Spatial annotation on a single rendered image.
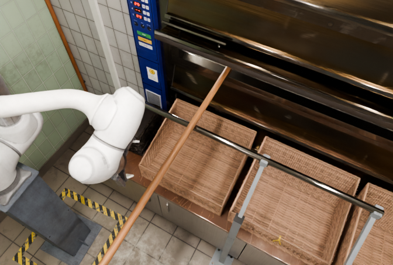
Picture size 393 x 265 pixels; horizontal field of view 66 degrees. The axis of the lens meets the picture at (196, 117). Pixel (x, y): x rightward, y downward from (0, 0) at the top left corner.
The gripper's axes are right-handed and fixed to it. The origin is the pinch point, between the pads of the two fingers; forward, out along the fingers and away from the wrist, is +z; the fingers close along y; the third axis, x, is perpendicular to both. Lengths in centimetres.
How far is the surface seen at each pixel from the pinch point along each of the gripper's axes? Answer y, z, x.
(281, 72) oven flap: -45, 17, 54
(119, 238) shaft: 28.4, -7.6, 2.5
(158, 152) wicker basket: 3, 81, -9
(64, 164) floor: 30, 130, -100
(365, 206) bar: 5, 14, 94
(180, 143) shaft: -8.3, 15.8, 15.4
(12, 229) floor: 78, 99, -114
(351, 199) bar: 3, 15, 89
